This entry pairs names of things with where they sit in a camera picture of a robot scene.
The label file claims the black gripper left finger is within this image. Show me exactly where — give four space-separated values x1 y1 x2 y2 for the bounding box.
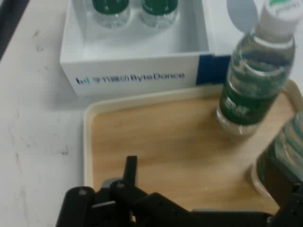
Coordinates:
55 155 190 227

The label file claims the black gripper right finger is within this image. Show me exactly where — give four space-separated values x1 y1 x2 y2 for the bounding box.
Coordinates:
267 181 303 227

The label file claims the clear water bottle green label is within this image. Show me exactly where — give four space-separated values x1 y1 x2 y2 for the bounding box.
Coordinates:
91 0 131 29
140 0 179 29
250 112 303 199
215 0 303 137

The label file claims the cream tray with wood base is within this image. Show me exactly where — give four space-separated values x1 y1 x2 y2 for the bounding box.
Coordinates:
82 79 303 213

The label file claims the white open cardboard box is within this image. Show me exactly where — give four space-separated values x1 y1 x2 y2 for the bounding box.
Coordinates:
59 0 215 97

